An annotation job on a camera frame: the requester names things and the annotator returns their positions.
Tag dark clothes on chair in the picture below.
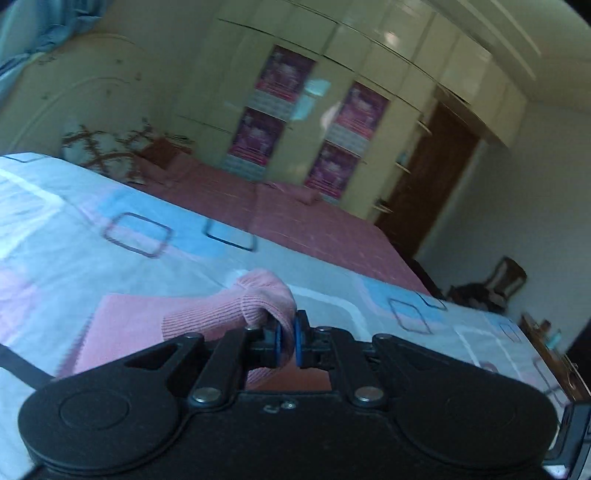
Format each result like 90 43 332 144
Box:
449 281 509 315

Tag pink checked bed sheet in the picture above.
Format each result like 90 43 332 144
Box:
133 156 434 297

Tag wooden chair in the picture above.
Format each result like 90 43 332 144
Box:
480 256 528 306

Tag pink ribbed knit garment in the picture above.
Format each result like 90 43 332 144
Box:
55 270 334 394

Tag blue curtain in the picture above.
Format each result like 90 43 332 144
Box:
0 0 110 75

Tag patterned white bed sheet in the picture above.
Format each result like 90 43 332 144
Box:
0 154 580 480

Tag floral pillow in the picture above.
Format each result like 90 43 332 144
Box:
111 117 160 185
61 121 122 172

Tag pink wall poster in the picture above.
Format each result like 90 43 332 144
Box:
255 45 317 110
225 107 287 182
304 141 362 205
329 82 391 151

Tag brown wooden door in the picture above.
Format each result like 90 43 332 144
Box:
373 102 481 265

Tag cream headboard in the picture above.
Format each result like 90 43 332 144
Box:
0 34 197 168

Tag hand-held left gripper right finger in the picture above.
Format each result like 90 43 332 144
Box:
294 310 498 412

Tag cream wardrobe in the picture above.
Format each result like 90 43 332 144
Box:
171 0 531 223

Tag orange-brown pillow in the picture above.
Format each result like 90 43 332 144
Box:
139 137 191 172

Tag wooden nightstand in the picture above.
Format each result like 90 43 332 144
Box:
519 313 591 403

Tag cream corner shelf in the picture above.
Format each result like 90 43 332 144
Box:
373 119 435 214

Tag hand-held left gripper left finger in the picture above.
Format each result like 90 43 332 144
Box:
123 322 284 412

